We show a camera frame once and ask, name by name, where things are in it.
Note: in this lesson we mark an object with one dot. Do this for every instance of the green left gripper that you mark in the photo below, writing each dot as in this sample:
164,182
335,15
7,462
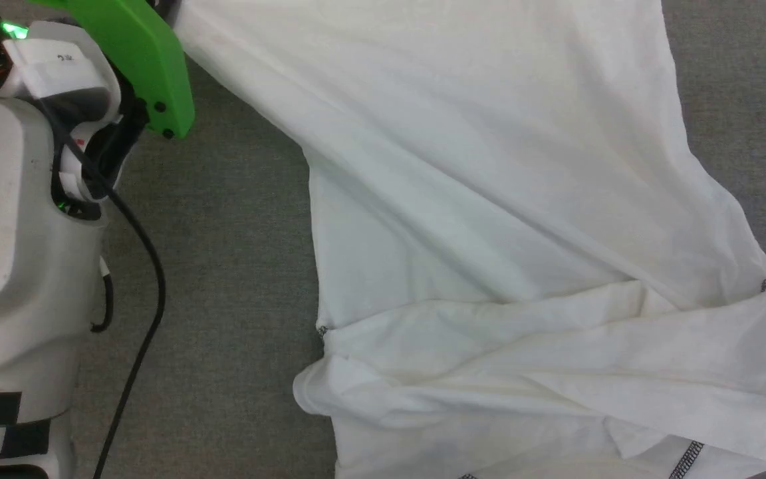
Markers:
143,60

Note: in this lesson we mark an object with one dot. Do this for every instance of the white long-sleeve shirt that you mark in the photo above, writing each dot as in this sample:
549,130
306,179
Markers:
489,199

